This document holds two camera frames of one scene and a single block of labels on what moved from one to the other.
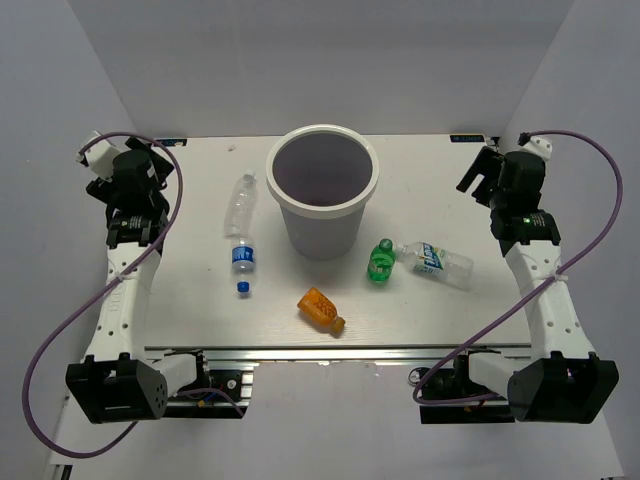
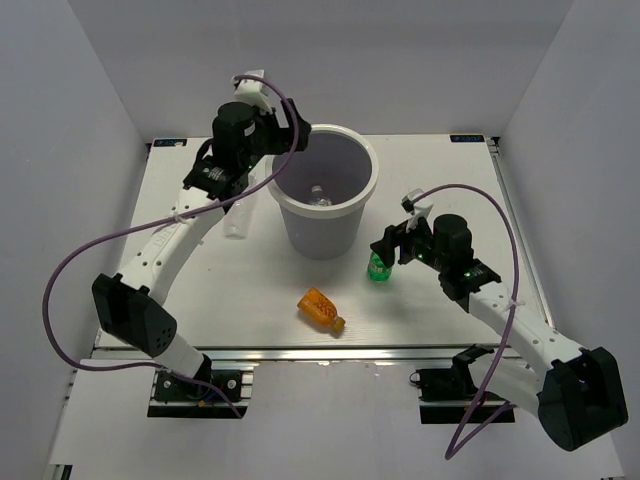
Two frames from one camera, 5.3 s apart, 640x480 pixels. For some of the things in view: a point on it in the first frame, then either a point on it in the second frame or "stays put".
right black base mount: x=453 y=380 stays put
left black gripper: x=157 y=156 -> x=291 y=132
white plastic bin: x=322 y=176 stays put
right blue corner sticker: x=477 y=138 stays put
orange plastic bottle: x=319 y=309 stays put
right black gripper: x=481 y=167 -> x=395 y=245
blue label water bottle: x=243 y=261 -> x=318 y=198
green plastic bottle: x=381 y=261 stays put
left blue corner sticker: x=173 y=142 stays put
